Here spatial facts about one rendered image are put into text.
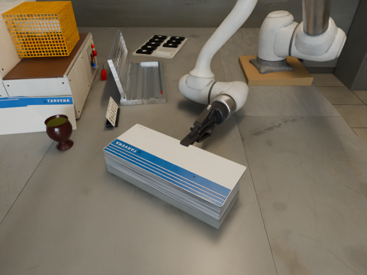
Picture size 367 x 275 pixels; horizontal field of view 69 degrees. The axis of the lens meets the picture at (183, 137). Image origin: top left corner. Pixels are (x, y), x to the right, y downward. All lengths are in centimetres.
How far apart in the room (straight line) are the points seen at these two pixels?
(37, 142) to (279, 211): 86
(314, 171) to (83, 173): 75
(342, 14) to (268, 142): 311
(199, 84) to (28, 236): 75
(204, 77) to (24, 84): 67
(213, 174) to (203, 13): 296
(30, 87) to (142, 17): 259
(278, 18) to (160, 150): 92
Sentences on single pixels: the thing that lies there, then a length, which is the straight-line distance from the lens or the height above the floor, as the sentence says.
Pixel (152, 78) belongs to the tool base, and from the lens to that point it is 141.
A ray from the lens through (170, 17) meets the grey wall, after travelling 355.
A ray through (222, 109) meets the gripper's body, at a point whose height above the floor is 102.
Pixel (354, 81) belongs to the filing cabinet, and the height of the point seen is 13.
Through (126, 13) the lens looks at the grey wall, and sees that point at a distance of 361.
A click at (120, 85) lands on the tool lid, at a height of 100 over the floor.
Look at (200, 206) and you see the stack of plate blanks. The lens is 71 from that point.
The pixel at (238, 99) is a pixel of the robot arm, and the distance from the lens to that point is 103.
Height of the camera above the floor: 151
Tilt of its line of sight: 37 degrees down
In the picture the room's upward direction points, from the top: straight up
